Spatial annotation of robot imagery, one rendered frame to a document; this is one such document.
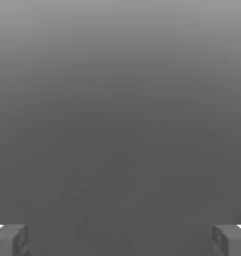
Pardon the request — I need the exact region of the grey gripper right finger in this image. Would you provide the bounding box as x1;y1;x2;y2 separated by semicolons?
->
211;224;241;256

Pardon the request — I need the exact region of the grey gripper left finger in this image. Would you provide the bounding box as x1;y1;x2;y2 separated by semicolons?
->
0;224;31;256

